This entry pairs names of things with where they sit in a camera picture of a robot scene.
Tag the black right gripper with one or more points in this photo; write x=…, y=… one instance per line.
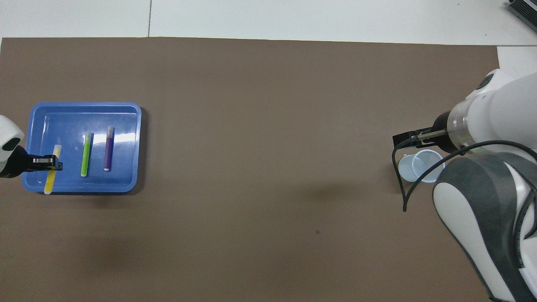
x=442, y=130

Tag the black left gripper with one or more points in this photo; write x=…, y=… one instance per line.
x=19, y=163

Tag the yellow marker pen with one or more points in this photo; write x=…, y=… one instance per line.
x=49, y=182

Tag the green marker pen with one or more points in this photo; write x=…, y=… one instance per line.
x=86, y=155

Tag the purple marker pen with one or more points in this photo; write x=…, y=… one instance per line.
x=109, y=151

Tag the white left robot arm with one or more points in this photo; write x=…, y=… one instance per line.
x=7, y=130

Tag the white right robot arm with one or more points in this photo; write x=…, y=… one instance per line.
x=503, y=113

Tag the blue plastic tray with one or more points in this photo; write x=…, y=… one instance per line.
x=121, y=126

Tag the light blue pen cup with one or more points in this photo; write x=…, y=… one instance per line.
x=409, y=170

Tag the brown table mat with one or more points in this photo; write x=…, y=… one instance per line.
x=268, y=167

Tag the dark ribbed device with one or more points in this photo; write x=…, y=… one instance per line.
x=524, y=9

